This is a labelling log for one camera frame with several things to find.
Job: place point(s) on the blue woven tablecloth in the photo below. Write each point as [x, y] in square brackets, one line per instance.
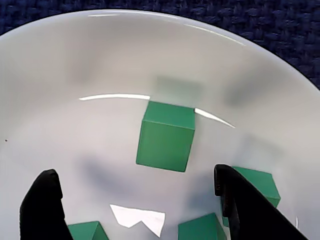
[275, 25]

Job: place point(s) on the white round plate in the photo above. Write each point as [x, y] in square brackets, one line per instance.
[62, 100]

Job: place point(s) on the green cube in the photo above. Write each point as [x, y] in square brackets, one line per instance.
[260, 182]
[165, 145]
[85, 232]
[200, 230]

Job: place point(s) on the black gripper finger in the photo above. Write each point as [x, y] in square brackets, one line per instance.
[42, 217]
[250, 220]

